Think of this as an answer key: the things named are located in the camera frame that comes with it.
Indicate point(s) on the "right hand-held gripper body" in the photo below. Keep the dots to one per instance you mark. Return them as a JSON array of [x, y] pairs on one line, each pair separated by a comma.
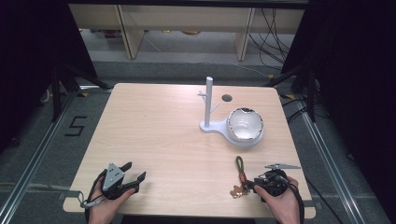
[[274, 183]]

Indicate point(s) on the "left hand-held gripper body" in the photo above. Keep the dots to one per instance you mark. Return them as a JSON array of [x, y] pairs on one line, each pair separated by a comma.
[[112, 179]]

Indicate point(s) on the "person's right hand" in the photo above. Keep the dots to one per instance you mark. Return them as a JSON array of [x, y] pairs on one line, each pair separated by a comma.
[[280, 207]]

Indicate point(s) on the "person's left hand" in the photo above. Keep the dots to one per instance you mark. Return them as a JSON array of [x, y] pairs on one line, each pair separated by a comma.
[[106, 208]]

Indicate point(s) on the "white jewellery stand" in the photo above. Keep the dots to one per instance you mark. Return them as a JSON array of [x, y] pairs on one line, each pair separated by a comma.
[[208, 102]]

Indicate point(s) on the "black metal stand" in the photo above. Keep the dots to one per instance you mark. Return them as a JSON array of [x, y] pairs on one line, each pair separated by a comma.
[[56, 93], [310, 93]]

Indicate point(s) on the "black curtain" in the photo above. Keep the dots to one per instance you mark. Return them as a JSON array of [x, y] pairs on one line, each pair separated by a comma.
[[31, 62], [355, 77]]

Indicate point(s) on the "light wooden shelf unit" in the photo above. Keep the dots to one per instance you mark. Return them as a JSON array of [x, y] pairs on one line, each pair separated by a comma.
[[186, 18]]

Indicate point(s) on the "aluminium floor rail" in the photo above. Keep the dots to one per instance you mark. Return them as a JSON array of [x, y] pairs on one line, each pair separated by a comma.
[[330, 168], [34, 155]]

